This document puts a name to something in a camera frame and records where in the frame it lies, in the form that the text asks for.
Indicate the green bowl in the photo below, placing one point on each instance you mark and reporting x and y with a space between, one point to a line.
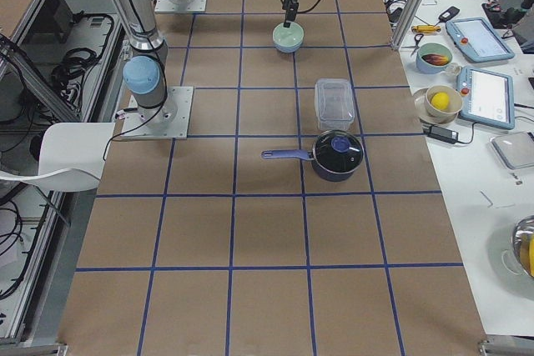
293 31

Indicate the blue bowl with fruit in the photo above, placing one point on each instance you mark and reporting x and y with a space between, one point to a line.
432 58

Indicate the glass bowl with fruit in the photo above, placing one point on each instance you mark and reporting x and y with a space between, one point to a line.
518 259

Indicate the clear plastic container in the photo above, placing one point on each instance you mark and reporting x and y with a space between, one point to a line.
334 104

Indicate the black scissors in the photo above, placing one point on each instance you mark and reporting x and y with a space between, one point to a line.
417 38

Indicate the black car key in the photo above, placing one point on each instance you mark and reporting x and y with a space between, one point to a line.
448 14

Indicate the blue saucepan with glass lid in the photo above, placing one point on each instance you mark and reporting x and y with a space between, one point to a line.
334 156

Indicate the far teach pendant tablet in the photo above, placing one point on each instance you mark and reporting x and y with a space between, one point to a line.
477 40

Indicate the teach pendant tablet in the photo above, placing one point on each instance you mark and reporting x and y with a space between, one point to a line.
488 97
477 40

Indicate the beige cup with lemon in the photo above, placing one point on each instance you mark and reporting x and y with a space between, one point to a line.
438 104

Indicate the black power adapter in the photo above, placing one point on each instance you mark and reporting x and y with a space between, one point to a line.
442 134

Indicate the near teach pendant tablet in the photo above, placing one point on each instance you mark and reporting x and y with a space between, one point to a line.
488 97

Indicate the white container lid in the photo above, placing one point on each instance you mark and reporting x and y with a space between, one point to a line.
515 149

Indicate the white chair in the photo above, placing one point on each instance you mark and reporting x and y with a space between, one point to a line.
70 159

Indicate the yellow screwdriver handle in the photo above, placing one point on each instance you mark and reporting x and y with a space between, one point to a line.
426 29

